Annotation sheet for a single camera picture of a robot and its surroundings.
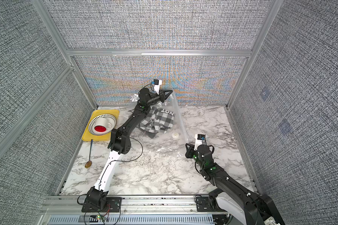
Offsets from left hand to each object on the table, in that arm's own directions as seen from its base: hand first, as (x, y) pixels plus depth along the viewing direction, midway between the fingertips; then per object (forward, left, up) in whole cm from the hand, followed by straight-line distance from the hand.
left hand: (174, 88), depth 91 cm
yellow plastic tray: (-16, +62, -28) cm, 70 cm away
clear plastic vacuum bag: (-22, +25, -30) cm, 45 cm away
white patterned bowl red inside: (-12, +51, -20) cm, 56 cm away
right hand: (-31, -5, -15) cm, 35 cm away
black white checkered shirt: (-6, +13, -24) cm, 28 cm away
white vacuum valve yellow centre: (-19, 0, -27) cm, 33 cm away
